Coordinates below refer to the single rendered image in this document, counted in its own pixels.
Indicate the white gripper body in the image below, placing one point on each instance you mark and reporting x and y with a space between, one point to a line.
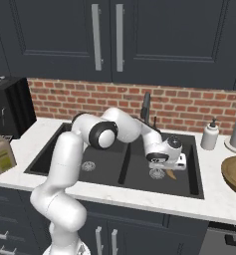
180 162

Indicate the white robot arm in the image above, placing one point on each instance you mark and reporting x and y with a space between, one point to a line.
64 159

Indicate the orange sweet potato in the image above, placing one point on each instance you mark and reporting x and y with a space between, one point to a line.
171 174

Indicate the wooden bowl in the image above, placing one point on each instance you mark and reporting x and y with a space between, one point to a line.
235 174

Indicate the black double sink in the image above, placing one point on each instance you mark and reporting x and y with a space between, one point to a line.
106 166

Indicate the dark base cupboard door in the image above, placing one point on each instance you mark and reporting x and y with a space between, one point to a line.
89 235
139 239

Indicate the white soap dispenser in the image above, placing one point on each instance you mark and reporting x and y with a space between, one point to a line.
209 137

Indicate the white towel roll holder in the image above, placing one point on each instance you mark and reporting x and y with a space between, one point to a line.
230 146

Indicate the dark grey tap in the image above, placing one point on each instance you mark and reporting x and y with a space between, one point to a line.
146 106

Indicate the dark dishwasher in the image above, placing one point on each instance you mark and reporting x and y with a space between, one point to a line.
219 240

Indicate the dark drawer front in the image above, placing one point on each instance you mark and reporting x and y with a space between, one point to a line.
6 202
20 237

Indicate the brown paper carton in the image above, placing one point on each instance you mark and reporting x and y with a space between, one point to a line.
1 154

